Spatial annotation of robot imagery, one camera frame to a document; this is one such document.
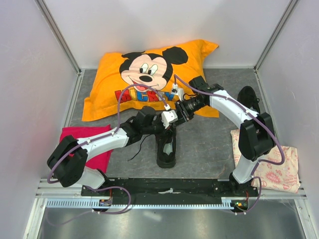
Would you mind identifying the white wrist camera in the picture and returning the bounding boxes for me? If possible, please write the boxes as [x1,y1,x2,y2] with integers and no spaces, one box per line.
[171,83,184,101]
[161,110,178,128]

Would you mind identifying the orange Mickey Mouse pillow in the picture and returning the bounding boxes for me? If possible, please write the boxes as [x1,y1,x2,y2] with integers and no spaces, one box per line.
[82,39,218,121]

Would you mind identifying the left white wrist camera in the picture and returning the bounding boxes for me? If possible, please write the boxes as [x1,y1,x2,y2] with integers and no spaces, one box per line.
[161,110,178,128]

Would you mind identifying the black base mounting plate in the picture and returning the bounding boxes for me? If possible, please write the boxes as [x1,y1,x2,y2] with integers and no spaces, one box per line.
[81,177,260,205]

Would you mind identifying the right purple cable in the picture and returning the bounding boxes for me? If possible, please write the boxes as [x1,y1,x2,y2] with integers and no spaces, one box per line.
[173,74,286,215]

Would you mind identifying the grey slotted cable duct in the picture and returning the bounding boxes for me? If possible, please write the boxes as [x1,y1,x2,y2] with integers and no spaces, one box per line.
[46,198,249,210]

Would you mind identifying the black sneaker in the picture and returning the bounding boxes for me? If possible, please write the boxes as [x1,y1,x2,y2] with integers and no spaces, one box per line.
[237,86,261,114]
[127,124,177,169]

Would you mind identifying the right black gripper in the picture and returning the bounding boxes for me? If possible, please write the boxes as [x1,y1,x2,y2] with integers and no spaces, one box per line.
[172,97,206,128]

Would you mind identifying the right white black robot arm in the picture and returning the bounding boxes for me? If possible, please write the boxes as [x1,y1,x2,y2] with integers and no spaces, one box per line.
[169,76,276,196]

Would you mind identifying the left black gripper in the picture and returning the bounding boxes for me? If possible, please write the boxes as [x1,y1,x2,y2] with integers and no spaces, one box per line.
[142,114,172,141]

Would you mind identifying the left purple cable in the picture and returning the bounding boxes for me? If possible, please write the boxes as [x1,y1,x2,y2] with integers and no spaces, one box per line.
[46,84,171,226]

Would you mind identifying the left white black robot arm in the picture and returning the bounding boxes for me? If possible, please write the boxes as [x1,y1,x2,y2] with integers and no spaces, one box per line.
[47,107,177,196]

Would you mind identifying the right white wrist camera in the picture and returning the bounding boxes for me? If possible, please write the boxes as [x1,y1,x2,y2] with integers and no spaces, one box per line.
[171,83,184,101]

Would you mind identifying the purple cable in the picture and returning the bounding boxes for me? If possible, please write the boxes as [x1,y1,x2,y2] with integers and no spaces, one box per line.
[173,74,286,215]
[46,84,171,226]

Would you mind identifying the cream pink printed garment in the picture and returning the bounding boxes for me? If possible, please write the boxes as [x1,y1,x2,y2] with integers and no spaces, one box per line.
[230,129,301,193]

